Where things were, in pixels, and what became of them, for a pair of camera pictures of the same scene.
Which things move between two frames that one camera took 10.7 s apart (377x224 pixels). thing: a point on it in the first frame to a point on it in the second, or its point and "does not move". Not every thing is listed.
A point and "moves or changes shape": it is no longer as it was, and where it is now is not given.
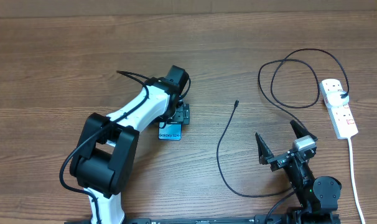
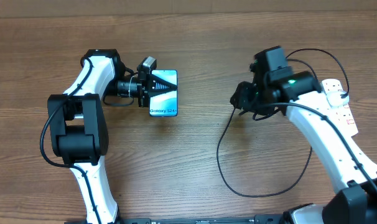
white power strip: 341,117 does not move
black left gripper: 180,114 to 148,83
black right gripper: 265,157 to 241,101
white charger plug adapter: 335,99 does not move
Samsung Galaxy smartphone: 172,131 moves or changes shape
